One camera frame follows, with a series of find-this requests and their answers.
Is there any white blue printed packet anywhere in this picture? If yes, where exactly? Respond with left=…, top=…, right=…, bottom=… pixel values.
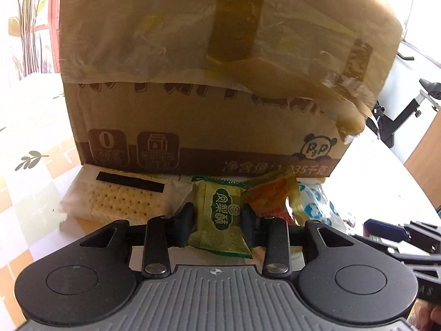
left=297, top=179, right=346, bottom=232

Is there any green pineapple cake packet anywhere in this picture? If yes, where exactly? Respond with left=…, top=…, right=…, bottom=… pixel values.
left=188, top=176, right=252, bottom=259

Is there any white cracker pack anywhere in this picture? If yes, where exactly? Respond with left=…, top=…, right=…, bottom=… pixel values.
left=61, top=164, right=192, bottom=225

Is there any orange yellow candy packet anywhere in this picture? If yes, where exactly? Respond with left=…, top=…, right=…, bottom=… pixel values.
left=241, top=167, right=310, bottom=226

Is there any cardboard box with plastic liner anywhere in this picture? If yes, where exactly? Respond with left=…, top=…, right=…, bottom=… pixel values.
left=59, top=0, right=402, bottom=178

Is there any black exercise bike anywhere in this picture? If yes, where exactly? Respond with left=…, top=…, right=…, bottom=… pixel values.
left=366, top=46, right=440, bottom=149

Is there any red printed wall curtain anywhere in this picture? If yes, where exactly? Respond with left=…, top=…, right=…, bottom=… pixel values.
left=8, top=0, right=60, bottom=79

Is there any person's right hand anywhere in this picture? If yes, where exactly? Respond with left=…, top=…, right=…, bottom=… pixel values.
left=408, top=303, right=441, bottom=331

